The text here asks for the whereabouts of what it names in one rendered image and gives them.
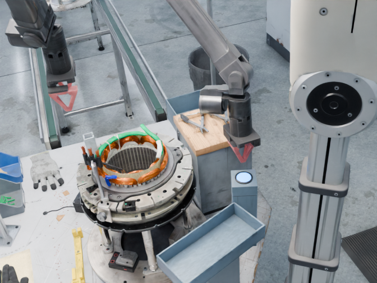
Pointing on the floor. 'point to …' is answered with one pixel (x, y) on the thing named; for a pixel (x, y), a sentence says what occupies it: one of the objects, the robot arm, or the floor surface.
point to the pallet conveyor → (49, 138)
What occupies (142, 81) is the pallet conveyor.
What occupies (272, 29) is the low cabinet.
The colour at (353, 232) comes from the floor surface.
